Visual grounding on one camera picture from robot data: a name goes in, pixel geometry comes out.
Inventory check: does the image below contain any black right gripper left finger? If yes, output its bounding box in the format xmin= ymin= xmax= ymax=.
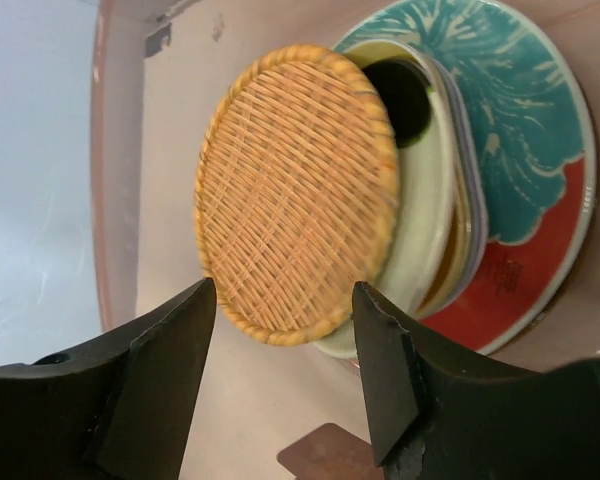
xmin=0 ymin=278 xmax=216 ymax=479

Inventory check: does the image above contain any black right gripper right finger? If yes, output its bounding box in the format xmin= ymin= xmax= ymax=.
xmin=352 ymin=282 xmax=600 ymax=479

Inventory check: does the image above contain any yellow square dish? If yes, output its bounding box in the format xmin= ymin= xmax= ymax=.
xmin=343 ymin=39 xmax=472 ymax=315

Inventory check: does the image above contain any red and teal plate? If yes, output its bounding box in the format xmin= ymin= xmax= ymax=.
xmin=335 ymin=1 xmax=597 ymax=354

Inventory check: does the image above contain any round woven bamboo plate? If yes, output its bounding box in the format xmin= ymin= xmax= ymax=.
xmin=193 ymin=44 xmax=400 ymax=346

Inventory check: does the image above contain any cream round plate black mark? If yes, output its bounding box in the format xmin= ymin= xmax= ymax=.
xmin=312 ymin=59 xmax=456 ymax=360

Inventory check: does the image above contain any purple square dish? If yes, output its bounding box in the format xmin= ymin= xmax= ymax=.
xmin=412 ymin=49 xmax=489 ymax=315

